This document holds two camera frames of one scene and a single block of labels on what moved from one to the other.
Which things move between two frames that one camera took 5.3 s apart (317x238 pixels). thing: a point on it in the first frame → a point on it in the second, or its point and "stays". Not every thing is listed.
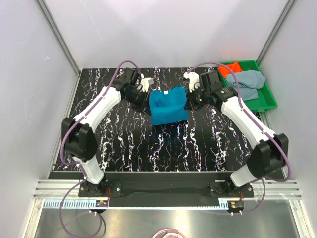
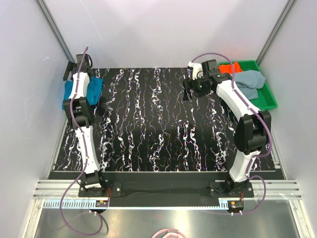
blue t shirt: [168, 106] → [94, 90]
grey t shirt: [249, 82] stays
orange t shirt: [233, 68] stays
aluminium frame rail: [70, 189] stays
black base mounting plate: [163, 189] stays
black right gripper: [190, 104] → [189, 84]
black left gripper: [141, 106] → [71, 66]
